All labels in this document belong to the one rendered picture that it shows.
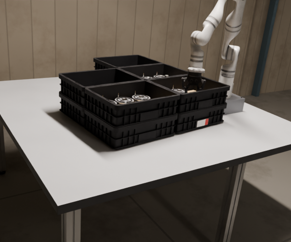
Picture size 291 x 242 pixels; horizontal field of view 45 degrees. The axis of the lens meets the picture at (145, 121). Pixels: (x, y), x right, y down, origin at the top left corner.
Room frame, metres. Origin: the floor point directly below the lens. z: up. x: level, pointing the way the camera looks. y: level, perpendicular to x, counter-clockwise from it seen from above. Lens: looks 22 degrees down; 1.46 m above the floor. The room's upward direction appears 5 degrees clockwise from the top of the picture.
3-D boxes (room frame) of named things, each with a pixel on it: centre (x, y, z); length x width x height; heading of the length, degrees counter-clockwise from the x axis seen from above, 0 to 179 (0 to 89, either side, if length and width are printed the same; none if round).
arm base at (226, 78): (2.21, -0.49, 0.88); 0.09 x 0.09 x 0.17; 37
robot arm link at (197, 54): (1.92, -0.24, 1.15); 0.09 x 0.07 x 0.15; 28
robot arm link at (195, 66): (1.90, -0.25, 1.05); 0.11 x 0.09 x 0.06; 178
